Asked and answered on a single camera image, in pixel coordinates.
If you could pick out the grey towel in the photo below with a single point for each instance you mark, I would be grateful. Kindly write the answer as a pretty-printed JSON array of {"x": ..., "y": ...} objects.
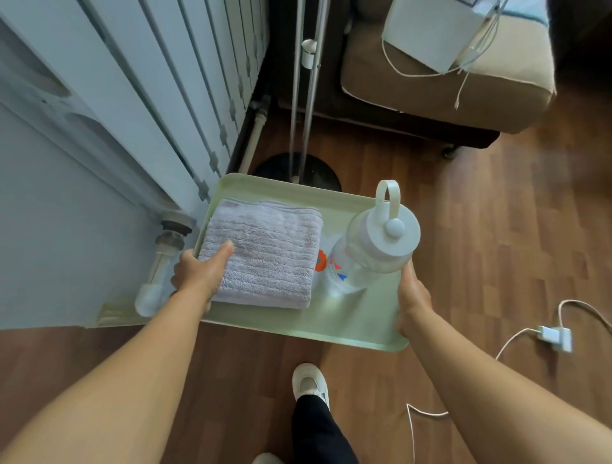
[{"x": 272, "y": 253}]

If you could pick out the pale green plastic tray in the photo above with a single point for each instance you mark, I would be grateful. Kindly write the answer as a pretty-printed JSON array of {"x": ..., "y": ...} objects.
[{"x": 354, "y": 320}]

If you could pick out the white plug adapter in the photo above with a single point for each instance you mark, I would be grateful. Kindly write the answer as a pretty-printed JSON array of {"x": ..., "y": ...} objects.
[{"x": 557, "y": 337}]

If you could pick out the person's right forearm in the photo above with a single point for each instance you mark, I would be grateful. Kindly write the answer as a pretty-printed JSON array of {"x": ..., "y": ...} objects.
[{"x": 487, "y": 397}]

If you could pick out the white box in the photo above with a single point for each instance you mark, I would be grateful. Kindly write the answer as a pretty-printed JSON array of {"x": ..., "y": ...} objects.
[{"x": 430, "y": 33}]

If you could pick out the person's white shoe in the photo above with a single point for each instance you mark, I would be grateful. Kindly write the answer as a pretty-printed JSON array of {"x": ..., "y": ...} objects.
[
  {"x": 268, "y": 460},
  {"x": 308, "y": 380}
]

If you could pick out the person's right hand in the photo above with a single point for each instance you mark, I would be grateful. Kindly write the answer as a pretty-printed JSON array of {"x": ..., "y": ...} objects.
[{"x": 413, "y": 306}]

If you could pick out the person's left hand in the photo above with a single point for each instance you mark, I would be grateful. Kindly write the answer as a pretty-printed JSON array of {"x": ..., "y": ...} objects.
[{"x": 201, "y": 282}]

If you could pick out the person's white right shoe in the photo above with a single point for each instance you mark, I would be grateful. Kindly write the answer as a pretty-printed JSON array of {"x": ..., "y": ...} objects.
[{"x": 308, "y": 380}]

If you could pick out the person's black trousers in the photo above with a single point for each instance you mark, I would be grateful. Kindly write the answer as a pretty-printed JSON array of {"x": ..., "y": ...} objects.
[{"x": 318, "y": 435}]

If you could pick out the person's white left shoe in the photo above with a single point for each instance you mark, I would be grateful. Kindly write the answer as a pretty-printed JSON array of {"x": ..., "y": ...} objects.
[{"x": 268, "y": 460}]

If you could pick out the grey radiator pipe valve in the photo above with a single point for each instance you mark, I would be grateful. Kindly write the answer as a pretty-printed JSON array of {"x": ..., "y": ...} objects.
[{"x": 165, "y": 248}]

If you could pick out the clear bottle white lid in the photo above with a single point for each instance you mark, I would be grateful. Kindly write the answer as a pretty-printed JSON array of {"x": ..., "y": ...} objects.
[{"x": 382, "y": 239}]

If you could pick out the metal fan stand pole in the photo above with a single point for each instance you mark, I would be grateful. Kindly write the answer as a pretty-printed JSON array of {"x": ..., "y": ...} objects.
[{"x": 308, "y": 53}]

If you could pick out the brown sofa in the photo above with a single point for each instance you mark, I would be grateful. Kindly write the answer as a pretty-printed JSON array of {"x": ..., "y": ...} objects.
[{"x": 430, "y": 100}]

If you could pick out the person's left forearm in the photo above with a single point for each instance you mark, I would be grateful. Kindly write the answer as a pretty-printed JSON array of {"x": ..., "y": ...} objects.
[{"x": 110, "y": 392}]

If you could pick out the white radiator black lines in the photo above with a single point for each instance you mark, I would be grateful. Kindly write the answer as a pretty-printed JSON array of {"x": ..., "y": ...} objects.
[{"x": 143, "y": 71}]

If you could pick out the black round fan base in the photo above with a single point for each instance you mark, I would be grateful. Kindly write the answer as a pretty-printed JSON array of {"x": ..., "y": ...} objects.
[{"x": 315, "y": 172}]

